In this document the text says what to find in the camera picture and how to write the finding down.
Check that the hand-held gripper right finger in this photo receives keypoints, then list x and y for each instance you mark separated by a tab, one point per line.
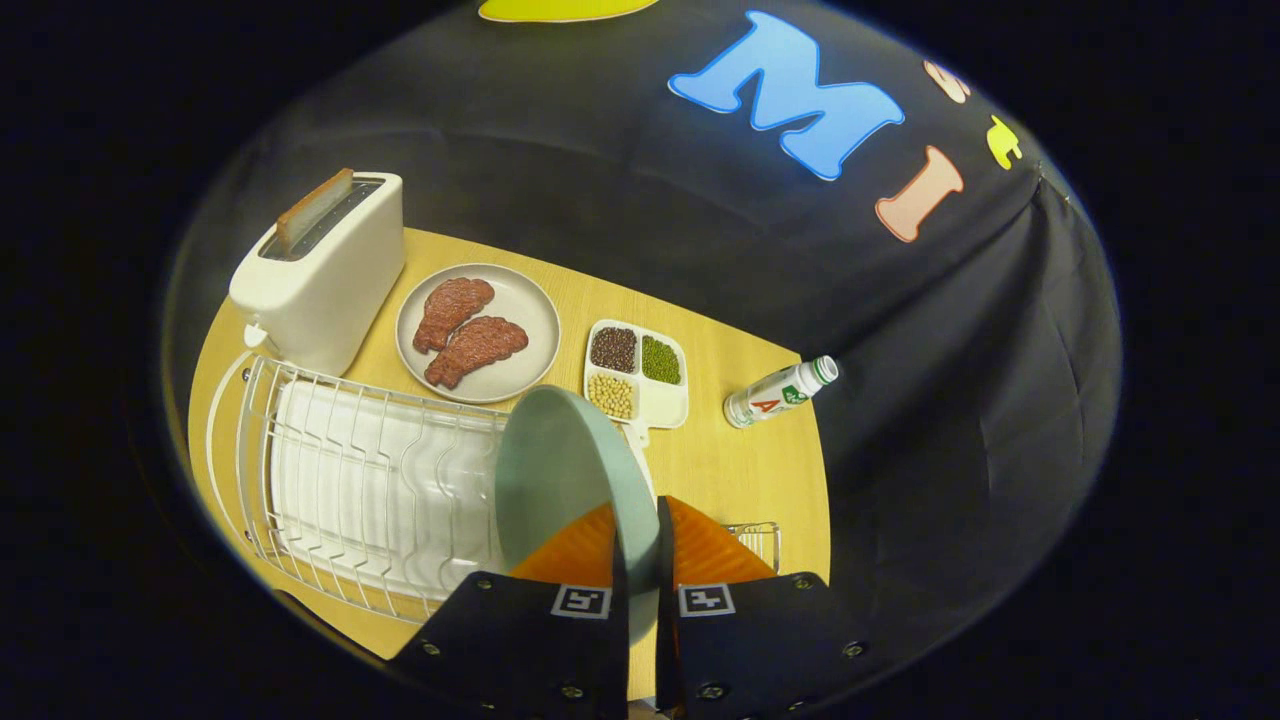
760	640

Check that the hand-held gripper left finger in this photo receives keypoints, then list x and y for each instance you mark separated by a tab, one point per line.
520	640

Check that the pale green plate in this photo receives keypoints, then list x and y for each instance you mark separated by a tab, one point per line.
560	470

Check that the beige round plate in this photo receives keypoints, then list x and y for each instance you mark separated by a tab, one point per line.
520	300

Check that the white drink bottle green label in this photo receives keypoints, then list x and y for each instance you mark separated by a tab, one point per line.
775	395

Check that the white divided tray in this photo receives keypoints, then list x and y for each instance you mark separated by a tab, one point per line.
665	405

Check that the pile of yellow soybeans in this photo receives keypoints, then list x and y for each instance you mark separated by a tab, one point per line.
612	396

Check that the pile of green beans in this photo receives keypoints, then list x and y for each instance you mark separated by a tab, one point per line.
661	360

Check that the brown meat piece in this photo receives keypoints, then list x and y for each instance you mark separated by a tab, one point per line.
450	305
475	345

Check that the pile of dark red beans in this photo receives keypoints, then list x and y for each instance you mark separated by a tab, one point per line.
613	349

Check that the white toaster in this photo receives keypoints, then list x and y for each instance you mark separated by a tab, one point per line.
320	290

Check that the toast slice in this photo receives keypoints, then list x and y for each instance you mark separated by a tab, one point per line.
315	208

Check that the black backdrop cloth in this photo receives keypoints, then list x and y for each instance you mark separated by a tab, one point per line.
600	150

